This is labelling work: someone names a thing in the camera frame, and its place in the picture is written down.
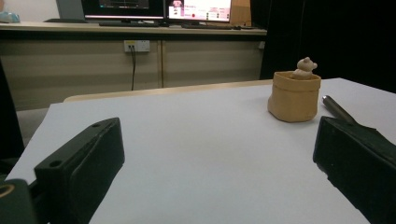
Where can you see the light wooden table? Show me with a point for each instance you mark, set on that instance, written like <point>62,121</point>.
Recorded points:
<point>155,91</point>

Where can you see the brown cardboard box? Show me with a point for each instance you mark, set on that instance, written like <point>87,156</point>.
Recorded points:
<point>241,12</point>

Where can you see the small beige bear figure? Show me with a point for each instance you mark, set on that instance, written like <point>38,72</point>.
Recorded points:
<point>305,67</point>

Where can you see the bright-screen computer monitor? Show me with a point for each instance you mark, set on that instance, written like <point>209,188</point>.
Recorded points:
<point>199,9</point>

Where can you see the black keyboard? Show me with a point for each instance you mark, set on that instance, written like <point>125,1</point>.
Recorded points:
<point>129,23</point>
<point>207,26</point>

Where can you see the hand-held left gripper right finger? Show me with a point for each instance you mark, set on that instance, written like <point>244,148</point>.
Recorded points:
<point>358,155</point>

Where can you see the long beige office desk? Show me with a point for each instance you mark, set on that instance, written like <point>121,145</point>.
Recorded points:
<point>77,71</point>

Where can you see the light blue object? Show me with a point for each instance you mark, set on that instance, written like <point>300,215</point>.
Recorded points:
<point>9,17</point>

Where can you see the tan pen holder cup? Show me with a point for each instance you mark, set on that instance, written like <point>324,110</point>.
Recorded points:
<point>294,99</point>

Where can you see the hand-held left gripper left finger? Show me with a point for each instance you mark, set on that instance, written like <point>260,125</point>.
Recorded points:
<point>84,168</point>

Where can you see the grey monitor back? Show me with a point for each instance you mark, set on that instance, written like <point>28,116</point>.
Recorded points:
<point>70,7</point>

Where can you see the white wall outlet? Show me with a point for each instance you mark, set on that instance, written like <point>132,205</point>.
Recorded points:
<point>140,45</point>

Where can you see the dark-screen computer monitor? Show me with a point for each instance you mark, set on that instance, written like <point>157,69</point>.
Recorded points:
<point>123,7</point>

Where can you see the black curtain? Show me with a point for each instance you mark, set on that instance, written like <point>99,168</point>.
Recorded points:
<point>7,124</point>
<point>342,40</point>

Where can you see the grey metallic pen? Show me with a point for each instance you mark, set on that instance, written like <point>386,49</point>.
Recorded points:
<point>336,109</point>

